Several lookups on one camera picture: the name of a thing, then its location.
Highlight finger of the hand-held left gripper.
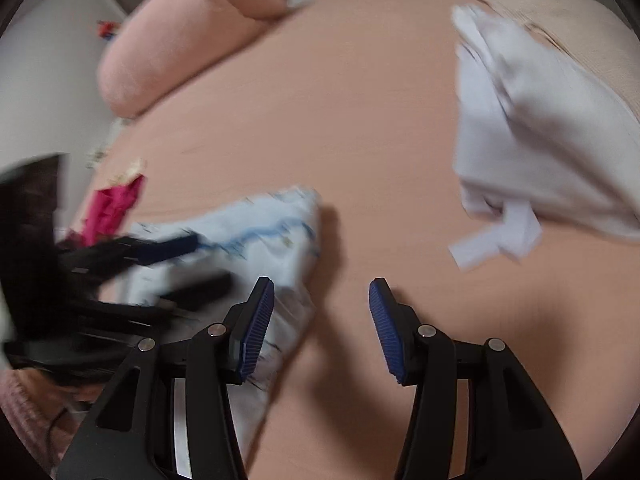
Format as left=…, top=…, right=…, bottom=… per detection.
left=120, top=232, right=201, bottom=267
left=160, top=271, right=233, bottom=313

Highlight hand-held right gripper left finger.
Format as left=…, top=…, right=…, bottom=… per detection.
left=55, top=276, right=275, bottom=480

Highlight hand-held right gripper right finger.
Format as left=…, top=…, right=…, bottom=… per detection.
left=369, top=278, right=583, bottom=480

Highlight light blue printed garment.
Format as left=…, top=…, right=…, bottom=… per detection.
left=120, top=187, right=323, bottom=456

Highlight pile of clothes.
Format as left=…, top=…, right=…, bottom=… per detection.
left=85, top=117, right=123, bottom=171

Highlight magenta garment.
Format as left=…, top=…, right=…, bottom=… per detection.
left=80, top=175, right=147, bottom=248

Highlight pink fluffy pajamas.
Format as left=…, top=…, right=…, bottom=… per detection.
left=0, top=370, right=101, bottom=461

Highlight pink rolled blanket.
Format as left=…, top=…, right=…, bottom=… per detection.
left=97, top=0, right=291, bottom=120

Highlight pink bed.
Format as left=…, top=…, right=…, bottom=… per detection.
left=65, top=0, right=640, bottom=480

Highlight white folded garment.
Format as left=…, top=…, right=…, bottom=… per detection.
left=447, top=4, right=640, bottom=272

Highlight beige checked blanket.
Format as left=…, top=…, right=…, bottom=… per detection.
left=425, top=0, right=640, bottom=126

